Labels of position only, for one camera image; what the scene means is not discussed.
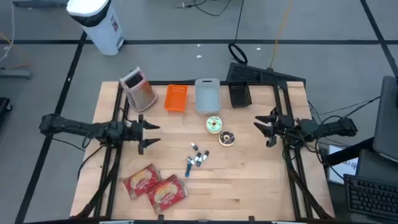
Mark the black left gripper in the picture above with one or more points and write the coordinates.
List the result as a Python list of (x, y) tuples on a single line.
[(133, 130)]

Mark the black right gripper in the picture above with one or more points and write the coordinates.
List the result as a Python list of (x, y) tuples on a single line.
[(283, 124)]

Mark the red snack pack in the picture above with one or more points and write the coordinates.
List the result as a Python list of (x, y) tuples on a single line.
[(167, 193), (142, 181)]

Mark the navy colouring dropper bottle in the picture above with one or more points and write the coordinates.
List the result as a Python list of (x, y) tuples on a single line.
[(198, 158)]

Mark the brown colouring dropper bottle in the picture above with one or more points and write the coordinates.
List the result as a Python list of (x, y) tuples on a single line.
[(205, 155)]

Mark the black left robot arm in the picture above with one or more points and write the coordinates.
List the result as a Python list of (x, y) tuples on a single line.
[(71, 126)]

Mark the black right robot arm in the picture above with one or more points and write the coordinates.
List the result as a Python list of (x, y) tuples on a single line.
[(329, 127)]

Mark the black plastic basket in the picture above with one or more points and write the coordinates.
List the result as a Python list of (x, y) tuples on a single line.
[(240, 95)]

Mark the metal box grater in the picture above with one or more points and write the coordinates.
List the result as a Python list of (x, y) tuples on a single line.
[(140, 93)]

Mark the orange plastic basket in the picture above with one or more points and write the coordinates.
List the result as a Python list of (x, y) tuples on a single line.
[(176, 98)]

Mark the grey plastic bin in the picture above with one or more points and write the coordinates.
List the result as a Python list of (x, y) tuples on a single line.
[(207, 96)]

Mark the black desk bar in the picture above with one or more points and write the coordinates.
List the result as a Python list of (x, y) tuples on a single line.
[(348, 152)]

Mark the white paper sheet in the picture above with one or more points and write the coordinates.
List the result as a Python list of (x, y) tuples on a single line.
[(343, 168)]

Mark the dark grey case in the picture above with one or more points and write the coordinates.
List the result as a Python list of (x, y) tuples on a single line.
[(377, 165)]

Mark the white trash bin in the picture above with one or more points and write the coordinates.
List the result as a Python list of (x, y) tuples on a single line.
[(96, 25)]

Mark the grey laptop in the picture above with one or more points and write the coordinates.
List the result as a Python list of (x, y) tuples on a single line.
[(387, 118)]

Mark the black keyboard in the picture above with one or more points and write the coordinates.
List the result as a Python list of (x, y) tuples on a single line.
[(371, 196)]

